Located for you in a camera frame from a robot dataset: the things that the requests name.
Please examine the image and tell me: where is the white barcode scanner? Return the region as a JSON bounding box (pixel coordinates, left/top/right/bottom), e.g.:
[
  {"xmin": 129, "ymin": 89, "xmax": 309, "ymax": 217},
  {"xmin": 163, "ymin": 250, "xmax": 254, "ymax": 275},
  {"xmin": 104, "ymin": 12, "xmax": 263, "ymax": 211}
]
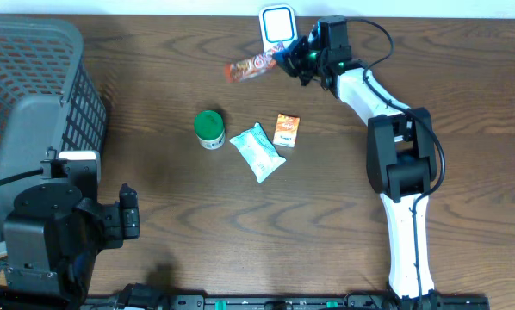
[{"xmin": 258, "ymin": 4, "xmax": 298, "ymax": 51}]

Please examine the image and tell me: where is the orange red candy bar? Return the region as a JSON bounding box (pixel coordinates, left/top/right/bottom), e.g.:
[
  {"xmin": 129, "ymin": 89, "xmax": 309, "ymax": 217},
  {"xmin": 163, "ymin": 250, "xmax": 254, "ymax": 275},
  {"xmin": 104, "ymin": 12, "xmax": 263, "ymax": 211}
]
[{"xmin": 224, "ymin": 42, "xmax": 285, "ymax": 83}]

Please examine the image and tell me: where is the green lid white jar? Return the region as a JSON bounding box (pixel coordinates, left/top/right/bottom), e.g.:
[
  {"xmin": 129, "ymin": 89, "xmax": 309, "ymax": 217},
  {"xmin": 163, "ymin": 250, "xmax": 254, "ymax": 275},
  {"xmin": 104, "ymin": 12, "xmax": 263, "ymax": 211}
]
[{"xmin": 194, "ymin": 110, "xmax": 226, "ymax": 150}]

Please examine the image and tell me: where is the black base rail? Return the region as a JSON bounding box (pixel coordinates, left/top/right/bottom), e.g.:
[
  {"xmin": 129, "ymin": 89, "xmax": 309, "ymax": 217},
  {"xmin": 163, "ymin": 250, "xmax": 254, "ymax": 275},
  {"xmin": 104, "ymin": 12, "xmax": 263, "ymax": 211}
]
[{"xmin": 81, "ymin": 283, "xmax": 491, "ymax": 310}]

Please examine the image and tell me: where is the teal wet wipes pack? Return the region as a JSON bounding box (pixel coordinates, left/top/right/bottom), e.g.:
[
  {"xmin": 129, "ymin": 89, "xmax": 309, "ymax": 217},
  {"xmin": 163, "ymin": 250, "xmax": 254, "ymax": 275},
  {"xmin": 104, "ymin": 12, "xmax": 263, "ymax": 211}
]
[{"xmin": 229, "ymin": 122, "xmax": 286, "ymax": 183}]

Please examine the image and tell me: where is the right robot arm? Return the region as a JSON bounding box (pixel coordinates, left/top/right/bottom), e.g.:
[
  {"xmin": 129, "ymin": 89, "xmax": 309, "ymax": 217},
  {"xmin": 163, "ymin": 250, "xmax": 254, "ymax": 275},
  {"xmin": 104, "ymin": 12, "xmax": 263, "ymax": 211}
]
[{"xmin": 274, "ymin": 37, "xmax": 445, "ymax": 307}]

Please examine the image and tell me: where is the orange tissue pack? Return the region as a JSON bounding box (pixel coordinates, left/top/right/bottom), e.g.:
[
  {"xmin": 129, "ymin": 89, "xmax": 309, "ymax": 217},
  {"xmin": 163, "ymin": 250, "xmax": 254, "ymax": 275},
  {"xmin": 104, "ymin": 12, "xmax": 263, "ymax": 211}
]
[{"xmin": 273, "ymin": 114, "xmax": 300, "ymax": 147}]

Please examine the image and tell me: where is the grey plastic mesh basket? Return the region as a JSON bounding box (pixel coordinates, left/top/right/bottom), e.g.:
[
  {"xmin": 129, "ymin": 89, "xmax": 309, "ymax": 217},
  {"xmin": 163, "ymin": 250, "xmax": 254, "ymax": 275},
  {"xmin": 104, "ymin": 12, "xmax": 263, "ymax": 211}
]
[{"xmin": 0, "ymin": 14, "xmax": 109, "ymax": 257}]

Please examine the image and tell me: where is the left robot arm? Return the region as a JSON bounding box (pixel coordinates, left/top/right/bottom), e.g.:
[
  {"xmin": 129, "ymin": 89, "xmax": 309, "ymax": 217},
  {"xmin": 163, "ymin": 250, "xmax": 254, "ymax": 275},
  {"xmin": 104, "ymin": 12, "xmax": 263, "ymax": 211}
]
[{"xmin": 0, "ymin": 183, "xmax": 140, "ymax": 309}]

